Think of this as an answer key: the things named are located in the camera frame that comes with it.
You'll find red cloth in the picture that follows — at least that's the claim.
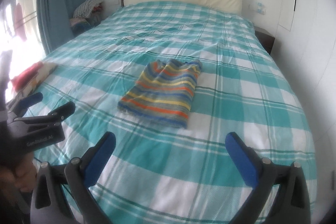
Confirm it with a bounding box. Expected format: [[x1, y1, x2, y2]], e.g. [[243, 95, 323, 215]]
[[11, 61, 43, 91]]

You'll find teal plaid bedspread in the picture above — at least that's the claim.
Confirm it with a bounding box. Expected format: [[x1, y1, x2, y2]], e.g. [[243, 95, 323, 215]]
[[27, 2, 317, 223]]

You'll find checkered folded cloth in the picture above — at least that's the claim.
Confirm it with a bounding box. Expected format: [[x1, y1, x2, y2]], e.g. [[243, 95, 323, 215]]
[[13, 62, 58, 98]]

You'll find dark wooden nightstand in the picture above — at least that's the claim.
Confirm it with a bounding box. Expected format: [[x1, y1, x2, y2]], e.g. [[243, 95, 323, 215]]
[[254, 26, 275, 55]]

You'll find person's left hand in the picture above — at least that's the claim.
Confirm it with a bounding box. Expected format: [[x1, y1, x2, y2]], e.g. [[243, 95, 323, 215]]
[[1, 152, 37, 192]]

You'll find wall socket panel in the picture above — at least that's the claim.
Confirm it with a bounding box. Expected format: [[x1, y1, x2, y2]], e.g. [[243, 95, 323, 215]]
[[249, 2, 266, 15]]

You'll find pile of clothes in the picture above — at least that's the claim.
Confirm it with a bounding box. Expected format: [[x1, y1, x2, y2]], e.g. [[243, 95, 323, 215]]
[[70, 0, 104, 35]]

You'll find striped knit sweater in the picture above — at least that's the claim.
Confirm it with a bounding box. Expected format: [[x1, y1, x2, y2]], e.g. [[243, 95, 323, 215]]
[[117, 59, 203, 128]]

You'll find white wardrobe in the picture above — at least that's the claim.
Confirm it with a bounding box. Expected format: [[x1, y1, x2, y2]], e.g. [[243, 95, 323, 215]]
[[278, 0, 336, 188]]

